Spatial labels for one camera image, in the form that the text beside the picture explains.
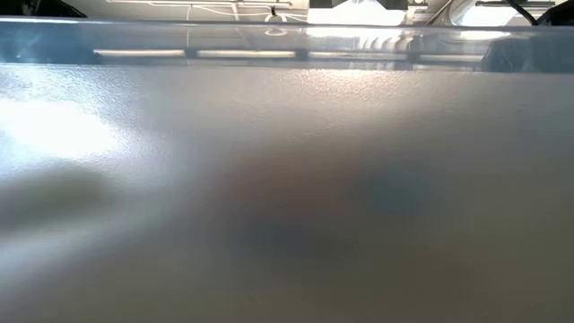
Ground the silver metal background object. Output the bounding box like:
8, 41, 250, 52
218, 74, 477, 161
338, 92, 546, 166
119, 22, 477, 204
441, 0, 535, 27

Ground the clear plastic bin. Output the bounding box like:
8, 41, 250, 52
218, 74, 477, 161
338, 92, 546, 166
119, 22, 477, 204
0, 15, 574, 323

